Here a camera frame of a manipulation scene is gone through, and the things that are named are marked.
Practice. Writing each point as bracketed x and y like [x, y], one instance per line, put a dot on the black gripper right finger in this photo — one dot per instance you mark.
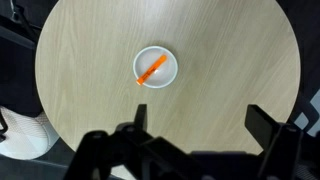
[281, 144]

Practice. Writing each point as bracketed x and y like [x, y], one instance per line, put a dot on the white round stool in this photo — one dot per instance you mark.
[27, 137]

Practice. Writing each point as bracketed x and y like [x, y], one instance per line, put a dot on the orange sharpie marker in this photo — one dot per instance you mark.
[154, 66]

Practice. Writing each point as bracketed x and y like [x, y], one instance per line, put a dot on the white ceramic bowl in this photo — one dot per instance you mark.
[164, 75]

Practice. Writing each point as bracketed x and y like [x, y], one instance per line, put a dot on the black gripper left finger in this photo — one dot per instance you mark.
[130, 147]

